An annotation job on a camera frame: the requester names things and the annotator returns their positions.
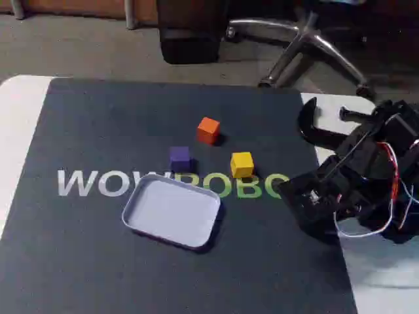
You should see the black table clamp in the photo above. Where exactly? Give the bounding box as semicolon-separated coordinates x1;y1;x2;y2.
297;97;377;154

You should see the chrome office chair base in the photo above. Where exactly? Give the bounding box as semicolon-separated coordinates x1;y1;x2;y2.
225;0;376;97

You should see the white rounded metal tray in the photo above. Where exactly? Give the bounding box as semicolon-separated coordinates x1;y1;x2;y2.
121;173;223;252

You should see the dark mat with logo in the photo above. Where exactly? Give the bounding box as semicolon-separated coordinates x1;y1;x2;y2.
0;77;359;314

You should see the black camera box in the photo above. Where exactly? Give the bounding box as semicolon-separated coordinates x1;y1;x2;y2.
278;173;341;237

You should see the red white striped servo cable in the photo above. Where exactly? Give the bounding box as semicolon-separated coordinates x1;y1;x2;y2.
376;141;402;230
399;183;419;230

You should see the yellow cube block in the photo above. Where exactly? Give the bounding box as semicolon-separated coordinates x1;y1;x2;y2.
230;152;255;179

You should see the grey metal leg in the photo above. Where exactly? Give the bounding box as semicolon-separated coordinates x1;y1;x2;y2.
124;0;137;29
9;0;26;20

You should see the brown wooden panel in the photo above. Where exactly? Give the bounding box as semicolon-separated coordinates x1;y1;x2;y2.
0;0;158;19

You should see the orange cube block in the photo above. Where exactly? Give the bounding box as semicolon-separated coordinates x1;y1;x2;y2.
197;116;221;145

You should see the dark bag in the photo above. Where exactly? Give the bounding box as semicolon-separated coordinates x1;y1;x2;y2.
156;0;227;65

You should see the white looped wire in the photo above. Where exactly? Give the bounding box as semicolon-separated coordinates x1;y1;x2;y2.
333;209;393;237

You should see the purple cube block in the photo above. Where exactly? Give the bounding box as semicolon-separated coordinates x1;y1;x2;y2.
170;146;191;173

